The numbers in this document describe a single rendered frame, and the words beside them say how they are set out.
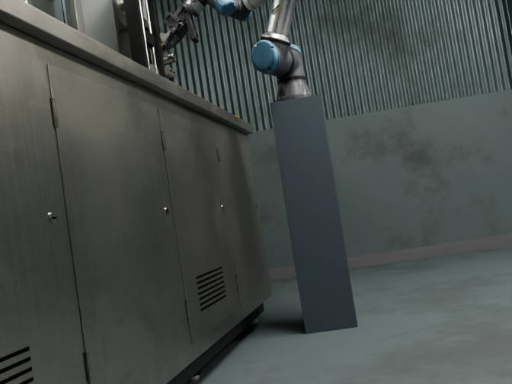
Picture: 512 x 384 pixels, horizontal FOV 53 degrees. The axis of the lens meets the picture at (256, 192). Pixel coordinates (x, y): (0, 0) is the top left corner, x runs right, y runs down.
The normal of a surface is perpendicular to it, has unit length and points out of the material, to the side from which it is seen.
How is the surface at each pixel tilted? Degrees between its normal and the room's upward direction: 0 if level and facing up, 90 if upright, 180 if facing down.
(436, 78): 90
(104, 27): 90
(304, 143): 90
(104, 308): 90
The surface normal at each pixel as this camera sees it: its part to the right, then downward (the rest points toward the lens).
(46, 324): 0.96, -0.16
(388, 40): -0.07, -0.04
